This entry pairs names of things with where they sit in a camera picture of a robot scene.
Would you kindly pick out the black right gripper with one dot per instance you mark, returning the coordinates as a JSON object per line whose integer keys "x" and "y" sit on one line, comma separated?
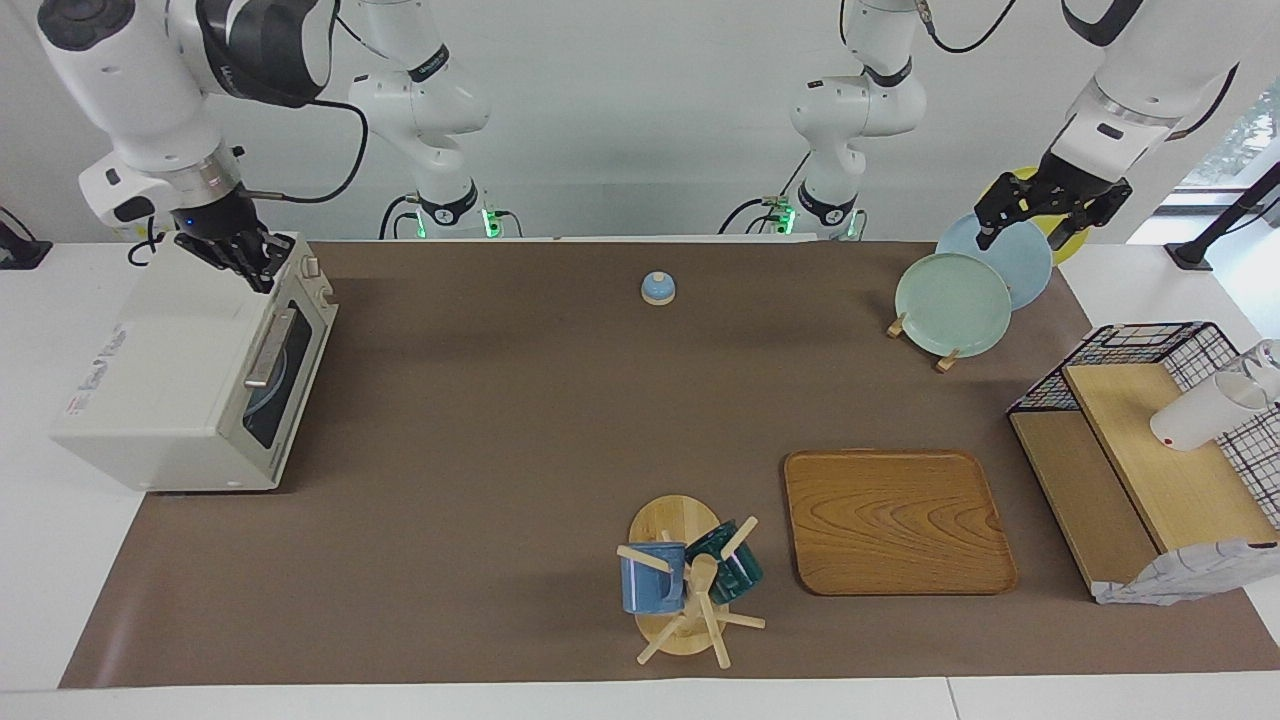
{"x": 225, "y": 235}

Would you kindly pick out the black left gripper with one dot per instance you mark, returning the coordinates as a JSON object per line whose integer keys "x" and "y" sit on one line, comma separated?
{"x": 1070, "y": 190}

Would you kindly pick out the glass oven door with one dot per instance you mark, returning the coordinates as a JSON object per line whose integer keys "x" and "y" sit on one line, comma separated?
{"x": 300, "y": 350}

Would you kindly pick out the light blue plate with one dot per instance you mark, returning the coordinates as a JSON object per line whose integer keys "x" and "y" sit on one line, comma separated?
{"x": 268, "y": 388}

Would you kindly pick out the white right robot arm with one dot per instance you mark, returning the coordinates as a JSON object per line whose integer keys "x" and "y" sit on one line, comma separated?
{"x": 120, "y": 70}

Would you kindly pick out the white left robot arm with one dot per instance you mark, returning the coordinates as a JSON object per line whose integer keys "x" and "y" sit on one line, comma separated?
{"x": 1150, "y": 60}

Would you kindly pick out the white toaster oven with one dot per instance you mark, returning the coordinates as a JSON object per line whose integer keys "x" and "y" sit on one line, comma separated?
{"x": 160, "y": 360}

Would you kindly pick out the yellow plate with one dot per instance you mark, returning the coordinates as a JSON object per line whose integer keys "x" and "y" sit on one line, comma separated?
{"x": 1065, "y": 245}

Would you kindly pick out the pale blue upright plate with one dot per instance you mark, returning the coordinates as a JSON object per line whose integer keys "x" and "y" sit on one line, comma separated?
{"x": 1025, "y": 255}

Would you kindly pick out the mint green plate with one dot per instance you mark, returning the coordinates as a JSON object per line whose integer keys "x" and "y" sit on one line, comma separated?
{"x": 950, "y": 305}

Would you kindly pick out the wooden plate rack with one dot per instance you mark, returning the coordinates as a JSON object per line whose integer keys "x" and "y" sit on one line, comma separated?
{"x": 947, "y": 361}

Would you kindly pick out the white paper cup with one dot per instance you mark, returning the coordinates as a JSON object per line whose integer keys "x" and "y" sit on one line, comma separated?
{"x": 1195, "y": 415}

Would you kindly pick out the clear drinking glass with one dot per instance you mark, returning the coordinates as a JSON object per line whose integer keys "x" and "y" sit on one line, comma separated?
{"x": 1268, "y": 362}

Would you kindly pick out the light wooden stepped shelf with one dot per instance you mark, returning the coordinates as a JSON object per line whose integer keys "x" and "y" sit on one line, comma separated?
{"x": 1170, "y": 480}

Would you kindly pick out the brown table mat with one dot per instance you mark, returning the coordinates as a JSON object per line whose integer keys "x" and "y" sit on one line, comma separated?
{"x": 500, "y": 450}

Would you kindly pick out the brown wooden tray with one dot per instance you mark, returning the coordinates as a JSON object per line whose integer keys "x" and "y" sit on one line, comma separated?
{"x": 895, "y": 520}

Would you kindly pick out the white checkered cloth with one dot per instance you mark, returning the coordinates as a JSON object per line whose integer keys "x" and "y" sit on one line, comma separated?
{"x": 1180, "y": 578}

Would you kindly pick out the blue call bell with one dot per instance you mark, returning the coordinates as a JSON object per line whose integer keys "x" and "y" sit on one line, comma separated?
{"x": 658, "y": 290}

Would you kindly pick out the dark green mug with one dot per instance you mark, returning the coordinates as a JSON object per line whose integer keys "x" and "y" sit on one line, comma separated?
{"x": 742, "y": 572}

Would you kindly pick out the wooden mug tree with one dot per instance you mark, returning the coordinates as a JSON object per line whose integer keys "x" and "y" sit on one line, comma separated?
{"x": 672, "y": 520}

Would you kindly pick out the blue mug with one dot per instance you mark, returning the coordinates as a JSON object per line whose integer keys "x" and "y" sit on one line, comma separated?
{"x": 645, "y": 585}

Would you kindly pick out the black camera stand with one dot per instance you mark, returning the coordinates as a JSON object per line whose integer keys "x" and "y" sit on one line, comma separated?
{"x": 1215, "y": 230}

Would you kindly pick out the window with dark frame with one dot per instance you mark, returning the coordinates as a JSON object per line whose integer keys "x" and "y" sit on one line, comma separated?
{"x": 1235, "y": 140}

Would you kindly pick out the black clamp mount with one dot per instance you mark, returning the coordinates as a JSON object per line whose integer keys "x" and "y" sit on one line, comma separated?
{"x": 20, "y": 252}

